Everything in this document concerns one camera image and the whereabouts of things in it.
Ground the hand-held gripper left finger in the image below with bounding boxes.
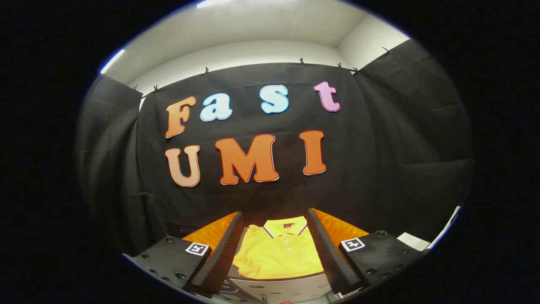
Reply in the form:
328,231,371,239
122,211,246,298

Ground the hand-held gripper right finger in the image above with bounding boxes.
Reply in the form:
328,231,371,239
307,207,431,296

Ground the yellow polo shirt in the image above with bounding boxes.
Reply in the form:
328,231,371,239
232,216,324,280

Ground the white board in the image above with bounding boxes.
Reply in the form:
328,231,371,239
397,232,431,252

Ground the black backdrop cloth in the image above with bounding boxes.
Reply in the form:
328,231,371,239
76,39,474,258

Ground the row of black cloth clips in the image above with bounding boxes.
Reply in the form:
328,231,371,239
132,46,393,93

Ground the ceiling light strip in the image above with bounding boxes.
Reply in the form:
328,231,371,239
100,49,126,75

